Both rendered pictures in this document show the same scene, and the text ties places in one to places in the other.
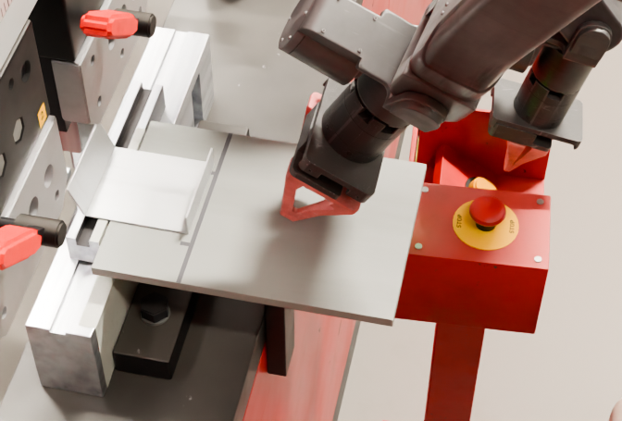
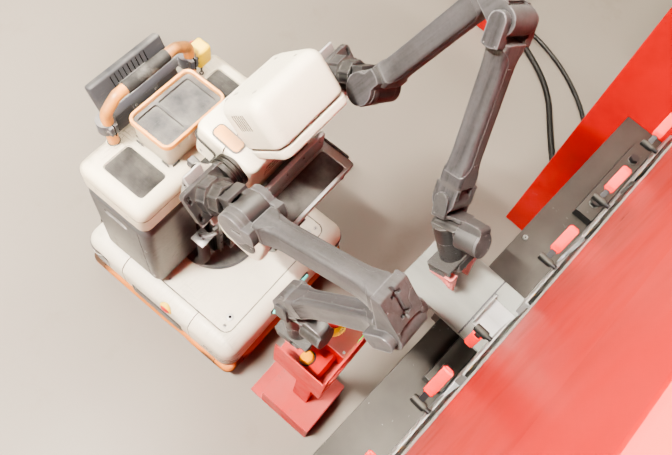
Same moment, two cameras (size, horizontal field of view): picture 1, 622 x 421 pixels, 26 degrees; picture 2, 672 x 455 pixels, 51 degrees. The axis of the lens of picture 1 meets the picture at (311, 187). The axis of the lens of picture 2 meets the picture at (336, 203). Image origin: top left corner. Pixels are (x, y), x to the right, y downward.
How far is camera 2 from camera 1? 1.60 m
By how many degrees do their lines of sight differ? 67
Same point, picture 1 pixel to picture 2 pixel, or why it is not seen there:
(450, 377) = not seen: hidden behind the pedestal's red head
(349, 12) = (474, 224)
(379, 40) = (465, 217)
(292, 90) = (388, 399)
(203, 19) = not seen: outside the picture
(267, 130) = (410, 383)
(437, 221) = (349, 335)
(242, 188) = (467, 305)
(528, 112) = not seen: hidden behind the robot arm
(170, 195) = (493, 316)
